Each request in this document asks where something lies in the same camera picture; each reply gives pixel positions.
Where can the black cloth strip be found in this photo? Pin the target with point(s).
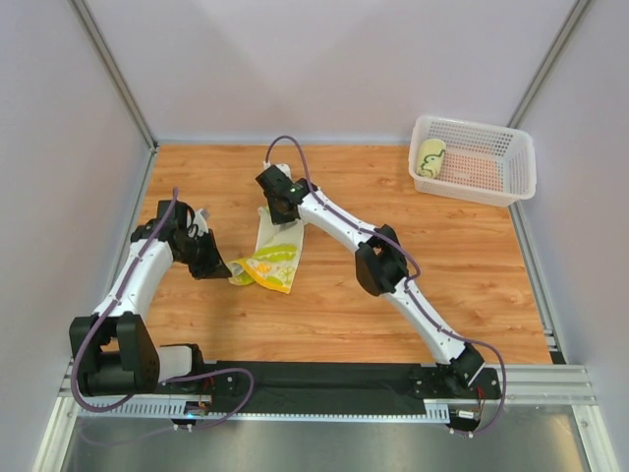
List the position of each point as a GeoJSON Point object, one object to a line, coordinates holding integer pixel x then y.
{"type": "Point", "coordinates": [318, 389]}

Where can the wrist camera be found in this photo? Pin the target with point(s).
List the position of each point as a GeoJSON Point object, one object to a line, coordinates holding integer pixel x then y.
{"type": "Point", "coordinates": [285, 169]}
{"type": "Point", "coordinates": [201, 220]}

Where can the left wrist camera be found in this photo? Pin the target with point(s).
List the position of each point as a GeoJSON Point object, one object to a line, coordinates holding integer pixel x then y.
{"type": "Point", "coordinates": [201, 220]}

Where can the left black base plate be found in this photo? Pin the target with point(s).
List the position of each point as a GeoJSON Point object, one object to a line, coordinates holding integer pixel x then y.
{"type": "Point", "coordinates": [230, 384]}

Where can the grey slotted cable duct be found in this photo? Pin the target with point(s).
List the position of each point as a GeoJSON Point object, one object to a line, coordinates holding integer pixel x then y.
{"type": "Point", "coordinates": [179, 409]}

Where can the yellow green towel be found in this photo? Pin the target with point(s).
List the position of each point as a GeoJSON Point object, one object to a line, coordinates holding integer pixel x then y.
{"type": "Point", "coordinates": [275, 260]}

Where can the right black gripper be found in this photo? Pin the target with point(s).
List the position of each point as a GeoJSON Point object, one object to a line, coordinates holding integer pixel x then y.
{"type": "Point", "coordinates": [283, 211]}

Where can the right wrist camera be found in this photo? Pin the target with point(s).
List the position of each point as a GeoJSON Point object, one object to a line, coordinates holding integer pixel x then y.
{"type": "Point", "coordinates": [285, 169]}

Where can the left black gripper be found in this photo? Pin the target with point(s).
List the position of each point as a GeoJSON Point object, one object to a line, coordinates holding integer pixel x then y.
{"type": "Point", "coordinates": [200, 253]}

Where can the green patterned towel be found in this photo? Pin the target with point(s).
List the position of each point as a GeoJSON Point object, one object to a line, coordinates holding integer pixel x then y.
{"type": "Point", "coordinates": [430, 157]}

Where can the white perforated plastic basket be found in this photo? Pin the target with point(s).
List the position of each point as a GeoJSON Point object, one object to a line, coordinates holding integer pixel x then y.
{"type": "Point", "coordinates": [483, 163]}

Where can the left aluminium frame post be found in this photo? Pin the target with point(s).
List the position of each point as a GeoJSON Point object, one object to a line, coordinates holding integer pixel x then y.
{"type": "Point", "coordinates": [101, 47]}

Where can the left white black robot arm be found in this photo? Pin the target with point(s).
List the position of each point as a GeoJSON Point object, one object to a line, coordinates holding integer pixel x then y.
{"type": "Point", "coordinates": [112, 350]}

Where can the aluminium front rail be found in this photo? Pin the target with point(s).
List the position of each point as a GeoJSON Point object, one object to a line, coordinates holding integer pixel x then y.
{"type": "Point", "coordinates": [555, 382]}

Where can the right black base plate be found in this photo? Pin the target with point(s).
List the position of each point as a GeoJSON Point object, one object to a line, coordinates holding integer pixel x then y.
{"type": "Point", "coordinates": [434, 382]}

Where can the right aluminium frame post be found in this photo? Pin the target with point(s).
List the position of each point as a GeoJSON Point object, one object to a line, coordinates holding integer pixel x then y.
{"type": "Point", "coordinates": [568, 28]}

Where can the aluminium frame post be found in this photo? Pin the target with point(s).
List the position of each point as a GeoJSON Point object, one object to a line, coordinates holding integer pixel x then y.
{"type": "Point", "coordinates": [101, 47]}
{"type": "Point", "coordinates": [568, 28]}

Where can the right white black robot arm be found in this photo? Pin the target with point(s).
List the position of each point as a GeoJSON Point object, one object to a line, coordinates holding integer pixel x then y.
{"type": "Point", "coordinates": [381, 266]}

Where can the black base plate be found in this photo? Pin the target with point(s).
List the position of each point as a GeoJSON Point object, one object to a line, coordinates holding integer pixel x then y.
{"type": "Point", "coordinates": [434, 382]}
{"type": "Point", "coordinates": [230, 384]}

